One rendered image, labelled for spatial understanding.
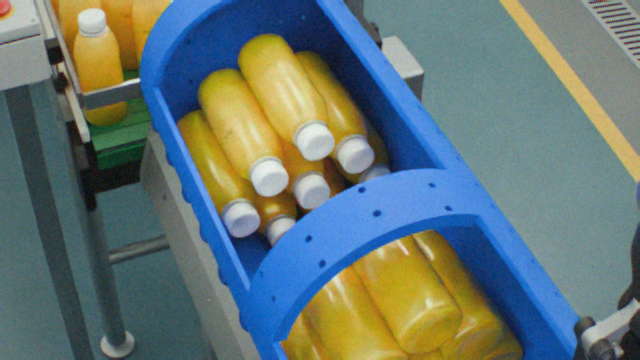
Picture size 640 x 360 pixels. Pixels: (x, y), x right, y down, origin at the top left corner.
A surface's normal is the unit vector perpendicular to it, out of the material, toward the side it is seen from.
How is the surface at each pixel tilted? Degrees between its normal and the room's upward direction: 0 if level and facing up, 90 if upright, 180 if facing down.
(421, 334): 89
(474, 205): 30
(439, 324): 90
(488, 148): 0
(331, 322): 42
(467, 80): 0
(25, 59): 90
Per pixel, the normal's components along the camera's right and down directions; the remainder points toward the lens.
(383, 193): -0.07, -0.69
